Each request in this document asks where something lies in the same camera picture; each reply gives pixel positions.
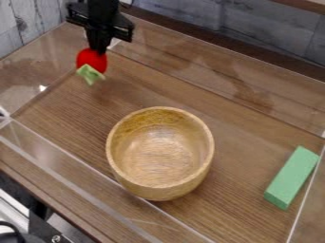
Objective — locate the clear acrylic enclosure wall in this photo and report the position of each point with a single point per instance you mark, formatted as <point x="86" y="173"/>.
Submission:
<point x="264" y="110"/>

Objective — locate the green foam block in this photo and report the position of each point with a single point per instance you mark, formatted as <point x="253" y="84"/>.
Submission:
<point x="289" y="180"/>

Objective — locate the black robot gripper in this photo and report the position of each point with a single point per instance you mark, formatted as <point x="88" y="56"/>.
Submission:
<point x="100" y="18"/>

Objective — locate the clear acrylic corner bracket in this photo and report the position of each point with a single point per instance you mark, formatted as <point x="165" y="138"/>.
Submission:
<point x="114" y="43"/>

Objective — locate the red plush fruit green leaf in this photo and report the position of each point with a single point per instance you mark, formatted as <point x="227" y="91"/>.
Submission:
<point x="91" y="65"/>

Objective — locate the wooden bowl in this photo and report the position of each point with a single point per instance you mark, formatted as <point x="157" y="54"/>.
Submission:
<point x="159" y="150"/>

